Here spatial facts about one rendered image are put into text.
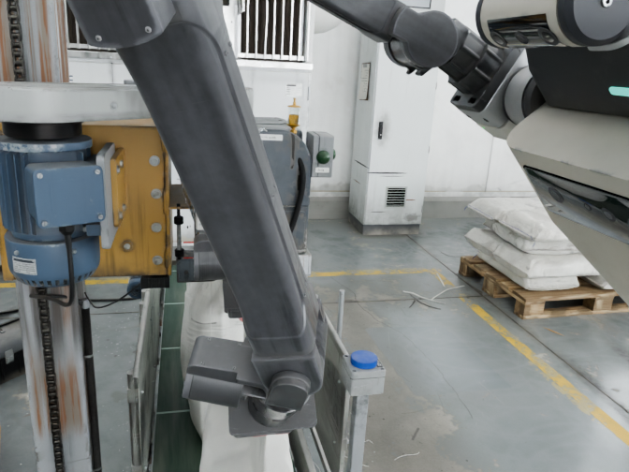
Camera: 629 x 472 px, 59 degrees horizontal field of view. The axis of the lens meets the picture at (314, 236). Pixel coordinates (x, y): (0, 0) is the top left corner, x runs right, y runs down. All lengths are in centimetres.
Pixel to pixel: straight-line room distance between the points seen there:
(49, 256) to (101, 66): 294
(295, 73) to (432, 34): 313
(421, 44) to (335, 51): 452
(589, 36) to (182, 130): 35
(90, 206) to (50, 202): 6
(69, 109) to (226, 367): 55
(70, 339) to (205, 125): 107
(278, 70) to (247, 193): 355
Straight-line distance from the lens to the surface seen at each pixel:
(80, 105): 97
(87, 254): 104
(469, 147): 594
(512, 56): 90
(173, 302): 266
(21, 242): 103
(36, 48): 123
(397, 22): 81
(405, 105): 493
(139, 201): 118
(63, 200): 93
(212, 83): 33
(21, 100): 95
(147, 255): 121
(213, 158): 36
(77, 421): 148
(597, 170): 66
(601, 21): 55
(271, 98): 392
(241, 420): 67
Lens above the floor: 147
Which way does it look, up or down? 17 degrees down
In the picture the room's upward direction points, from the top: 3 degrees clockwise
